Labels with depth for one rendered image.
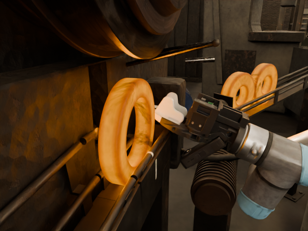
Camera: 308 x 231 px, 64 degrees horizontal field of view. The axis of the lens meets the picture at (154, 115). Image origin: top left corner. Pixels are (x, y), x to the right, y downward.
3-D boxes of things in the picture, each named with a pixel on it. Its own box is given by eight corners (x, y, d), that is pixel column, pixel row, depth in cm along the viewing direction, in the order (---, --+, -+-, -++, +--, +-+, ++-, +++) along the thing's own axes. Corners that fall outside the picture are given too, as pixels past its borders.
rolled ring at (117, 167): (155, 71, 49) (139, 70, 49) (114, 93, 32) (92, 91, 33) (155, 154, 55) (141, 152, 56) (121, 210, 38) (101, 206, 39)
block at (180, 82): (140, 165, 69) (138, 80, 61) (149, 152, 77) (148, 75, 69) (177, 171, 66) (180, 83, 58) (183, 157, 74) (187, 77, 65)
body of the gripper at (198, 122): (196, 90, 55) (249, 111, 53) (183, 123, 58) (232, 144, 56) (190, 99, 48) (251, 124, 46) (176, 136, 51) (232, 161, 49)
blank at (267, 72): (248, 67, 88) (256, 68, 85) (271, 59, 96) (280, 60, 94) (245, 107, 94) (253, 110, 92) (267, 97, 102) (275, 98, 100)
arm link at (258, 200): (268, 197, 62) (292, 165, 57) (266, 229, 53) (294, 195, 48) (239, 181, 64) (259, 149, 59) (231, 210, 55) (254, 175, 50)
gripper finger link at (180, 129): (166, 111, 54) (202, 127, 53) (163, 118, 55) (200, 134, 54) (160, 118, 50) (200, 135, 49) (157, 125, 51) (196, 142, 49)
